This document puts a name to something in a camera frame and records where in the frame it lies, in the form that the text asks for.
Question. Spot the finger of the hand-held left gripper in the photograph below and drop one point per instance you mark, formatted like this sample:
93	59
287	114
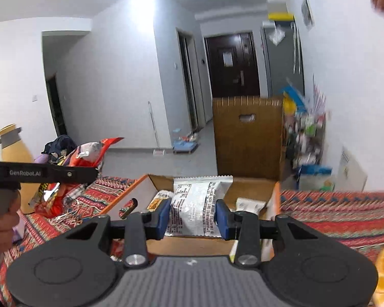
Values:
78	173

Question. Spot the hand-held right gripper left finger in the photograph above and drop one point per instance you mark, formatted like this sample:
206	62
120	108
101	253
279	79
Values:
162	220

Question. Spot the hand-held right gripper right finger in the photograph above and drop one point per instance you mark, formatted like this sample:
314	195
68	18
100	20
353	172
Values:
222	220

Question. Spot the yellow snack packet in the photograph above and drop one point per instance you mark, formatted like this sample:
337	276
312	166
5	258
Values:
160	200

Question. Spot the red snack packet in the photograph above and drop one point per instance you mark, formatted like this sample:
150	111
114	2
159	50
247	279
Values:
89	153

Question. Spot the white snack packet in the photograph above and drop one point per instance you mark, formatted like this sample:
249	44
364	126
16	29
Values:
249	205

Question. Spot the orange cardboard box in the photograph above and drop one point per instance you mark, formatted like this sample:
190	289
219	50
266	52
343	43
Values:
179	248

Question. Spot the silver snack packet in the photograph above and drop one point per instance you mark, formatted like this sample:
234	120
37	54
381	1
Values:
192	204

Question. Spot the person's left hand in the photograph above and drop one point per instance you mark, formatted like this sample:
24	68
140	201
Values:
3	230

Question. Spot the purple rolled mat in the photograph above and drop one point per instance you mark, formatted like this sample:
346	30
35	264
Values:
43	159

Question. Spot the dark backpack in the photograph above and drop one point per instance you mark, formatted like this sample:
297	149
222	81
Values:
62	145

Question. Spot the blue pet feeder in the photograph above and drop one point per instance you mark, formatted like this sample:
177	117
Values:
184	147

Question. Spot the white mop stick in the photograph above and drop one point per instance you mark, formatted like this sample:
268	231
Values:
153	124

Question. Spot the red patterned tablecloth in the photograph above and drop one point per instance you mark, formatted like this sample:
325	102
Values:
323	211

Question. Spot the blue carton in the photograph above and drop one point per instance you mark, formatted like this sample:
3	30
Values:
315	170

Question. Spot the cluttered storage rack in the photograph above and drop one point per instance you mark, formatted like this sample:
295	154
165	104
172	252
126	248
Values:
304	134

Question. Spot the white board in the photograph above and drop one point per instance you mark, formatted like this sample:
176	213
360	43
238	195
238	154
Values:
352	169

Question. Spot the grey inner door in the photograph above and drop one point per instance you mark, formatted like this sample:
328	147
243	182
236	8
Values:
188	80

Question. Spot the dark brown entrance door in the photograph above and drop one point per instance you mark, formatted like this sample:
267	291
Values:
232	64

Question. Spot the grey refrigerator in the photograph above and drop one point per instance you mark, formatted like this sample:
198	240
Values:
281	60

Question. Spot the white folded umbrella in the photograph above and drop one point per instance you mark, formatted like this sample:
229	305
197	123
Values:
297	48

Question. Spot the yellow box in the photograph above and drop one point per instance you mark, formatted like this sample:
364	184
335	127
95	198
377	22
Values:
281	16

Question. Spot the wall picture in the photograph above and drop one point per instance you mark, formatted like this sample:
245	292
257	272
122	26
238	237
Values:
307	12

